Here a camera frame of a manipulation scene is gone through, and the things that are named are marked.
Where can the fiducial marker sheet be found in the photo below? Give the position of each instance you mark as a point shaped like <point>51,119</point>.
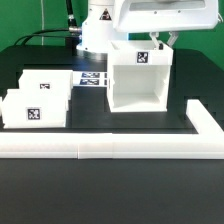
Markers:
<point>89,79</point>

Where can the white rear drawer tray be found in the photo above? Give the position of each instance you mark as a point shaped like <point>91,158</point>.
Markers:
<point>59,81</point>

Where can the white drawer tray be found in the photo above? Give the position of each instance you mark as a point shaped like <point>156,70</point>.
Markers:
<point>59,81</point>
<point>34,109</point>

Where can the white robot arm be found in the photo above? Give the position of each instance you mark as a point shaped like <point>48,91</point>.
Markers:
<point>109,20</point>

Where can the white drawer cabinet box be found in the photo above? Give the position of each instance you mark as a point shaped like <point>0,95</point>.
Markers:
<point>138,76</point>

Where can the white front drawer tray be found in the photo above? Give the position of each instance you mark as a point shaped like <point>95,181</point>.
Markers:
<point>34,109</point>

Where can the white L-shaped fence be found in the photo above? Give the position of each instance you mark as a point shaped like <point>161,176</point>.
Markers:
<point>206,143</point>

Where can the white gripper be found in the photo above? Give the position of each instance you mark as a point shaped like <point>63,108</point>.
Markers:
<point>139,16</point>

